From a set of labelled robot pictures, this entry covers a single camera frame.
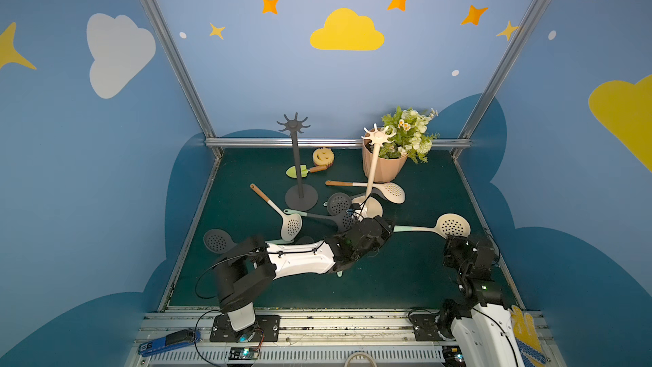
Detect grey skimmer mint handle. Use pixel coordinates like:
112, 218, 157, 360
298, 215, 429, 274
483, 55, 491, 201
284, 209, 356, 233
325, 193, 356, 275

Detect cream utensil rack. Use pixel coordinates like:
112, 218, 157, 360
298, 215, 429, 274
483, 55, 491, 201
352, 124, 395, 221

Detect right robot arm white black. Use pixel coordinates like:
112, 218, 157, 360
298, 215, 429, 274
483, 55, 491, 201
437, 236, 525, 366

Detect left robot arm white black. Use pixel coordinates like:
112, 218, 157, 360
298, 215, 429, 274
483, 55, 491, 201
211, 216, 395, 333

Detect dark grey utensil rack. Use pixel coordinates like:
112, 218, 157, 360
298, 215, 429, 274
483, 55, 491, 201
278, 113, 319, 212

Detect grey skimmer far left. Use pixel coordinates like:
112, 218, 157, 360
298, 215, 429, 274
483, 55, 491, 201
203, 229, 236, 254

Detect yellow smiley sponge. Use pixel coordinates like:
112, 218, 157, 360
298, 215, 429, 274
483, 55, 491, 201
312, 148, 334, 168

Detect yellow blue work glove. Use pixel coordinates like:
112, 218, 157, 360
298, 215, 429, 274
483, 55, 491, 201
510, 306, 547, 367

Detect pink pot with flowers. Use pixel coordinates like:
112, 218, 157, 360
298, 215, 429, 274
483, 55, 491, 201
375, 106, 440, 183

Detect cream skimmer wooden handle right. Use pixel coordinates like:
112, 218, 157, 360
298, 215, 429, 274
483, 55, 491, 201
324, 180, 406, 204

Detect cream skimmer wooden handle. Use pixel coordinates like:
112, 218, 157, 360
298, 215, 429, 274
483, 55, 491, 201
324, 180, 406, 204
250, 183, 303, 242

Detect cream skimmer wooden handle left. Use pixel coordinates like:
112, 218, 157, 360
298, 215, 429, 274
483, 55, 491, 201
250, 183, 303, 242

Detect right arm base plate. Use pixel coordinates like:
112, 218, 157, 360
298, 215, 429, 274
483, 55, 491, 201
407, 314, 455, 342

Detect small green trowel wooden handle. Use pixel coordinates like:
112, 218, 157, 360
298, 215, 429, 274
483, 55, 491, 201
285, 165, 329, 178

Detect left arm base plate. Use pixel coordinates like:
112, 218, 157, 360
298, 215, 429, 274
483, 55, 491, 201
209, 314, 281, 343

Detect blue tool on rail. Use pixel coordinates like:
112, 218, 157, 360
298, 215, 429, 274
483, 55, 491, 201
138, 329, 201, 358

